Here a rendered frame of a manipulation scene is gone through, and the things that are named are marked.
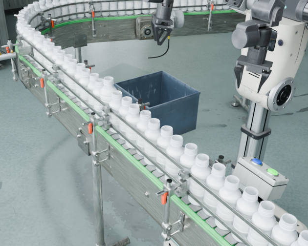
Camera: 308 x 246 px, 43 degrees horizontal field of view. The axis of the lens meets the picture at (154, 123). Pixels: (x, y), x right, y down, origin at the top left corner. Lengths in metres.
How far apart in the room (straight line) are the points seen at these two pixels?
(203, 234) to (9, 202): 1.82
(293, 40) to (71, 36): 1.69
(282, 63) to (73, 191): 1.73
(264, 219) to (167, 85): 1.28
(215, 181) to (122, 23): 2.00
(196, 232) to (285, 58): 0.77
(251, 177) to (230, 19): 2.19
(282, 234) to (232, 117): 2.74
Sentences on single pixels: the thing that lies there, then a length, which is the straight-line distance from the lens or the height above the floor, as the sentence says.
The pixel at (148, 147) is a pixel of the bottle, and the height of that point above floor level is 1.08.
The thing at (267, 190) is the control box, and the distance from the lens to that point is 1.19.
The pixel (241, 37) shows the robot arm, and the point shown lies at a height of 1.47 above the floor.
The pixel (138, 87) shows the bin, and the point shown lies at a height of 0.89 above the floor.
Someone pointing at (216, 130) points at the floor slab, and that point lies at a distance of 3.48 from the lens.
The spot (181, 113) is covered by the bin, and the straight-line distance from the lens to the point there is 1.95.
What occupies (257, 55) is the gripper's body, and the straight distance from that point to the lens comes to 1.23.
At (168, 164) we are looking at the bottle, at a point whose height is 1.08.
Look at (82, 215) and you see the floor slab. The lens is 2.62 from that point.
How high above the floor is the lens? 1.84
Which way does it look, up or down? 32 degrees down
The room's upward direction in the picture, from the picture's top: 2 degrees clockwise
